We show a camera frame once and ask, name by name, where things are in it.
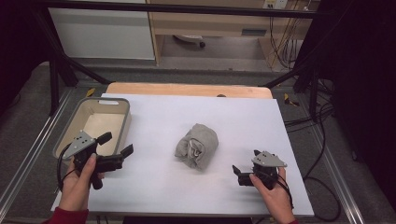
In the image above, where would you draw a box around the bundle of hanging cables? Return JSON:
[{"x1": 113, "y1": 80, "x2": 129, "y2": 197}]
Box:
[{"x1": 266, "y1": 14, "x2": 305, "y2": 71}]

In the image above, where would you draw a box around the white cabinet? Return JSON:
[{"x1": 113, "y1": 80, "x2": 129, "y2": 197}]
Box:
[{"x1": 48, "y1": 0, "x2": 156, "y2": 61}]

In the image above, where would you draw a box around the person's red left sleeve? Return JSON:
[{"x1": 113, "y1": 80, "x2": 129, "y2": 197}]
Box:
[{"x1": 42, "y1": 206, "x2": 91, "y2": 224}]

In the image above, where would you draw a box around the white power outlet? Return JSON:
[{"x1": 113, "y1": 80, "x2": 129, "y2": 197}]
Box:
[{"x1": 262, "y1": 0, "x2": 290, "y2": 10}]

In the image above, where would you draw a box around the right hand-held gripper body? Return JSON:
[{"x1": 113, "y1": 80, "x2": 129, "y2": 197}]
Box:
[{"x1": 237, "y1": 150, "x2": 289, "y2": 191}]

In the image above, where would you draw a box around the grey garment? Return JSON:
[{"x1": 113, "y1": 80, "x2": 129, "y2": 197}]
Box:
[{"x1": 174, "y1": 122, "x2": 219, "y2": 172}]

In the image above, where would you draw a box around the white board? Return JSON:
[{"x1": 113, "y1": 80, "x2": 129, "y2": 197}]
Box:
[{"x1": 50, "y1": 92, "x2": 315, "y2": 217}]

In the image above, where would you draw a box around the yellow and black tape piece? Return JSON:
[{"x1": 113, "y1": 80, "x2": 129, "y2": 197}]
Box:
[{"x1": 282, "y1": 92, "x2": 301, "y2": 108}]

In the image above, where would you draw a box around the wooden table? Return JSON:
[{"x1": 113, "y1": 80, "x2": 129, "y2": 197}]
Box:
[{"x1": 105, "y1": 81, "x2": 275, "y2": 100}]

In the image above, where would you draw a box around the beige storage basket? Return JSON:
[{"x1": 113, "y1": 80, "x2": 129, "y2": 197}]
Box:
[{"x1": 52, "y1": 96, "x2": 133, "y2": 161}]

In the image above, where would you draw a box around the black metal frame leg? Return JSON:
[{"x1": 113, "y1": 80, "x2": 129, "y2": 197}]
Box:
[
  {"x1": 263, "y1": 18, "x2": 331, "y2": 124},
  {"x1": 30, "y1": 6, "x2": 112, "y2": 117}
]

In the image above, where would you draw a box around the person's left hand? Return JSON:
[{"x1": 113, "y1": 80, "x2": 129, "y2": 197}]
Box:
[{"x1": 58, "y1": 153, "x2": 106, "y2": 213}]

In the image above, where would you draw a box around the black metal crossbar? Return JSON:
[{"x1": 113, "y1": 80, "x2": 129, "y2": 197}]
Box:
[{"x1": 31, "y1": 1, "x2": 329, "y2": 20}]

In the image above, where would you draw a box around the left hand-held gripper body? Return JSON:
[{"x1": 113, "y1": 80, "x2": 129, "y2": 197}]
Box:
[{"x1": 62, "y1": 129, "x2": 124, "y2": 191}]

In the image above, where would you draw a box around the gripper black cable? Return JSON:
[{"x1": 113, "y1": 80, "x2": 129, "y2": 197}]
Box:
[
  {"x1": 56, "y1": 143, "x2": 78, "y2": 192},
  {"x1": 276, "y1": 173, "x2": 295, "y2": 210}
]

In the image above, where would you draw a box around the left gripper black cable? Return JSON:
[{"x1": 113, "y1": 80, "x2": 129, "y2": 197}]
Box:
[{"x1": 56, "y1": 143, "x2": 78, "y2": 192}]

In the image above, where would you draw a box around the aluminium rail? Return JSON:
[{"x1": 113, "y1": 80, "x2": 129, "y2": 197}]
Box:
[
  {"x1": 0, "y1": 89, "x2": 75, "y2": 213},
  {"x1": 310, "y1": 124, "x2": 366, "y2": 224}
]

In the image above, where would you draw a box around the person's right hand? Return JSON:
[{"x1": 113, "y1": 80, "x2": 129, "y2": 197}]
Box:
[{"x1": 248, "y1": 167, "x2": 297, "y2": 222}]

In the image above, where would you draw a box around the black floor cable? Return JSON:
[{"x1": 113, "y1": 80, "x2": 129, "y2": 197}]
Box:
[{"x1": 283, "y1": 102, "x2": 343, "y2": 223}]

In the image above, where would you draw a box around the light wooden desk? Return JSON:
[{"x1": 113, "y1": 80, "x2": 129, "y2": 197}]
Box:
[{"x1": 146, "y1": 0, "x2": 321, "y2": 65}]

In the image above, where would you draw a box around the office chair base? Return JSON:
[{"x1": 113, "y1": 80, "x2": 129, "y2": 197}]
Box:
[{"x1": 172, "y1": 34, "x2": 206, "y2": 49}]

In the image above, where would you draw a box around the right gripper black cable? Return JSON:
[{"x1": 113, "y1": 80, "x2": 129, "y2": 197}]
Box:
[{"x1": 276, "y1": 173, "x2": 295, "y2": 210}]

